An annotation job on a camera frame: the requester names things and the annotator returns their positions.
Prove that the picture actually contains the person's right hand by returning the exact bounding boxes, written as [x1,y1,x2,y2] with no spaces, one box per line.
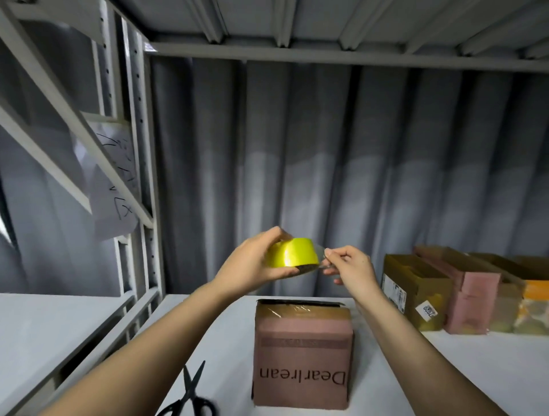
[320,244,384,303]

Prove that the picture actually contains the person's right forearm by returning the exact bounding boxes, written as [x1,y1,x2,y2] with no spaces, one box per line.
[354,283,509,416]

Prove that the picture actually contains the small brown labelled carton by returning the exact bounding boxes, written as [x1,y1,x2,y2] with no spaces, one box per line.
[468,252,528,334]

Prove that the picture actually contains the person's left forearm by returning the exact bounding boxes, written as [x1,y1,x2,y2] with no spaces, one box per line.
[38,279,238,416]

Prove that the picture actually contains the orange and white carton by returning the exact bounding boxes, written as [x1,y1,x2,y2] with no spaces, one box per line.
[513,278,549,336]

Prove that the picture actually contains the person's left hand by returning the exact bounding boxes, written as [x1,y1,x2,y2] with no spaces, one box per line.
[211,225,302,303]

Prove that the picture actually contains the black scissors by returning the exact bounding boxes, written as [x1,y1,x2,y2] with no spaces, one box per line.
[155,359,221,416]

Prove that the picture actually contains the pink lettered cardboard box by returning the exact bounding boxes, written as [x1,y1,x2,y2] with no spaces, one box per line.
[249,297,356,411]
[413,244,504,336]

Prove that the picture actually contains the yellow tape roll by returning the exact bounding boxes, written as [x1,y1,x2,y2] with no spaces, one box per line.
[263,237,322,276]

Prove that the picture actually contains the white metal shelf rack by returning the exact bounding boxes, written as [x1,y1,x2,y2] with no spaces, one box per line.
[0,0,168,416]

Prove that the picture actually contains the brown box with 7020 sticker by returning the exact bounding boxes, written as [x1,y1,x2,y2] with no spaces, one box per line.
[380,252,455,333]

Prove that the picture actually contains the handwritten paper sheet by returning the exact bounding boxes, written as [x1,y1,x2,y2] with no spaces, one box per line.
[81,110,144,204]
[89,161,142,243]

